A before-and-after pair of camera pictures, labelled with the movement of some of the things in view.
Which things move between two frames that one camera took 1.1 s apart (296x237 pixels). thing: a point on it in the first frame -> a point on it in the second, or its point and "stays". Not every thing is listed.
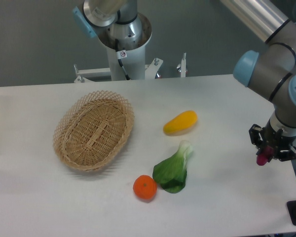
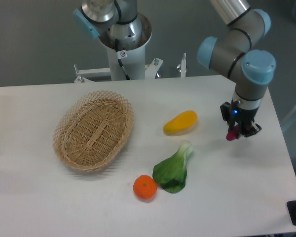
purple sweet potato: [262, 158] -> [233, 135]
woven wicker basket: [91, 132] stays
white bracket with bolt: [181, 67] stays
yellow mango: [181, 124] stays
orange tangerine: [145, 186] stays
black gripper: [267, 136] -> [242, 116]
